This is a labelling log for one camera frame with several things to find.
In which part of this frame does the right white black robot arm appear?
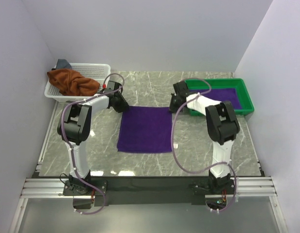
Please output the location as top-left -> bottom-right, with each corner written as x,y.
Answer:
169,80 -> 240,194

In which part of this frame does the orange brown towel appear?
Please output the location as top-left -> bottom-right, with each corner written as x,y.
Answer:
47,68 -> 100,96

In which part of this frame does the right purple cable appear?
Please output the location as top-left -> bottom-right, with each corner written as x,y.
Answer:
170,78 -> 238,216

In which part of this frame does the aluminium frame rail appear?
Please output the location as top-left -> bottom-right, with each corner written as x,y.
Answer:
8,177 -> 288,233

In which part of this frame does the folded purple towel in tray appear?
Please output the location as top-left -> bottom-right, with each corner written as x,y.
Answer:
205,88 -> 242,110

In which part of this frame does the black base beam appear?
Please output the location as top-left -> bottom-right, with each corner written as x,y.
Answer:
63,176 -> 235,209

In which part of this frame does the green plastic tray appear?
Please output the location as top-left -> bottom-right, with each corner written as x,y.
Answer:
185,79 -> 254,116

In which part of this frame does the white plastic basket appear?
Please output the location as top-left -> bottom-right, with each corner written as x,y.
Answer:
44,63 -> 111,102

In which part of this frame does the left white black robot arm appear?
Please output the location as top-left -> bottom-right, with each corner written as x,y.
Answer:
57,81 -> 129,195

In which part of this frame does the purple cable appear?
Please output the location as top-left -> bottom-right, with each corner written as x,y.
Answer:
170,78 -> 238,216
61,73 -> 125,216

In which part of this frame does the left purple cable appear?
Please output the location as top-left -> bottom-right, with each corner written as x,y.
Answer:
61,73 -> 125,216

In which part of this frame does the purple towel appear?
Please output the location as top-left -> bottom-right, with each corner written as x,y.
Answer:
205,88 -> 242,110
117,106 -> 172,153

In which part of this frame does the grey towel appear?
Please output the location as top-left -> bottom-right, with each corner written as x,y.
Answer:
52,59 -> 72,70

